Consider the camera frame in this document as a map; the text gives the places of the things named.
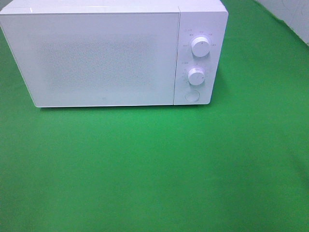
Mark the round door release button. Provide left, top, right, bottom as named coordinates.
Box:
left=185, top=90, right=200, bottom=102

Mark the white microwave door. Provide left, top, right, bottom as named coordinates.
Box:
left=0, top=13, right=179, bottom=107

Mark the lower white dial knob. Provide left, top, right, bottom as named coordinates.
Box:
left=188, top=68, right=206, bottom=86

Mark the white dial knob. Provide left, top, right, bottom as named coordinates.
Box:
left=191, top=35, right=211, bottom=58
left=188, top=68, right=206, bottom=86

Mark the upper white dial knob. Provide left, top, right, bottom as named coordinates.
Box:
left=191, top=35, right=211, bottom=58

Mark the green table cloth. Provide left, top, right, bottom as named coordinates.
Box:
left=0, top=0, right=309, bottom=232

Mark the white microwave oven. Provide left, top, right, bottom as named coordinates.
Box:
left=0, top=0, right=228, bottom=105

